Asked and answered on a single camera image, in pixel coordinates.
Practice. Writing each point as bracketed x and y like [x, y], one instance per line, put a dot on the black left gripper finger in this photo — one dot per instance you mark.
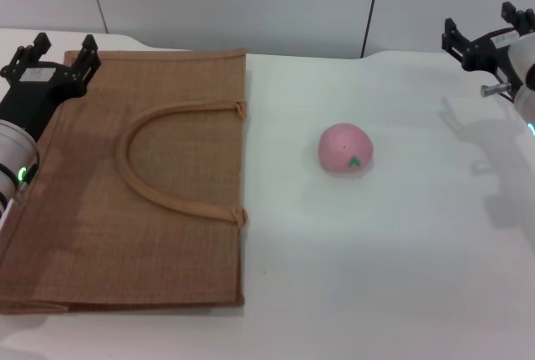
[88, 59]
[39, 44]

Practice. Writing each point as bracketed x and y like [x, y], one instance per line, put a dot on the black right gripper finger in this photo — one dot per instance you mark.
[455, 44]
[518, 15]

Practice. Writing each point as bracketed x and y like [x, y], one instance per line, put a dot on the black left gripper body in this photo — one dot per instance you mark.
[29, 97]

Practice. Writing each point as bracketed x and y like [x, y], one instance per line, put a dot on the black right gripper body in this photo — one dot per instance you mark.
[495, 53]

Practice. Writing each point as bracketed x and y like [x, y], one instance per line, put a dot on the pink peach with green leaf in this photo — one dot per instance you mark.
[344, 148]

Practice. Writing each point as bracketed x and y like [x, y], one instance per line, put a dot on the brown woven handbag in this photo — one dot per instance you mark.
[167, 226]

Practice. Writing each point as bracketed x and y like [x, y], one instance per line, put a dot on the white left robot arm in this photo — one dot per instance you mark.
[12, 159]

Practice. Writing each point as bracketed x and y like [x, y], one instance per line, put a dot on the silver metal knob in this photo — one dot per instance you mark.
[495, 88]

